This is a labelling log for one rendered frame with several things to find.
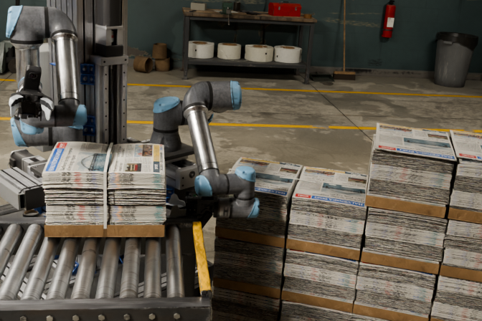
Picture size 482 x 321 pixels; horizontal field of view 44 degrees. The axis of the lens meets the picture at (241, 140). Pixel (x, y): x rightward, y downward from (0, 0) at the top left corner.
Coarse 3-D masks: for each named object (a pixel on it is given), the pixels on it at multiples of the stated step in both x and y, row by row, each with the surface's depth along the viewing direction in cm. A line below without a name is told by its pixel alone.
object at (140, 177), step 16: (128, 144) 208; (144, 144) 209; (128, 160) 193; (144, 160) 193; (160, 160) 194; (128, 176) 183; (144, 176) 184; (160, 176) 185; (128, 192) 185; (144, 192) 186; (160, 192) 186; (128, 208) 187; (144, 208) 188; (160, 208) 189; (128, 224) 189; (144, 224) 189; (160, 224) 190
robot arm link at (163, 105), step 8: (160, 104) 263; (168, 104) 262; (176, 104) 264; (160, 112) 263; (168, 112) 263; (176, 112) 265; (160, 120) 264; (168, 120) 264; (176, 120) 266; (184, 120) 268; (160, 128) 266; (168, 128) 265; (176, 128) 269
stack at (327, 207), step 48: (288, 192) 229; (336, 192) 232; (336, 240) 226; (384, 240) 222; (432, 240) 218; (480, 240) 214; (288, 288) 237; (336, 288) 232; (384, 288) 226; (432, 288) 221; (480, 288) 218
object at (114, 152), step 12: (96, 168) 184; (108, 168) 185; (96, 180) 182; (108, 180) 183; (96, 192) 184; (108, 192) 185; (96, 204) 185; (108, 204) 186; (96, 216) 187; (108, 216) 187
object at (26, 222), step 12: (24, 228) 196; (180, 228) 204; (192, 228) 204; (0, 240) 196; (60, 240) 199; (84, 240) 200; (144, 240) 203; (192, 240) 206; (36, 252) 199; (120, 252) 204; (144, 252) 205; (192, 252) 207
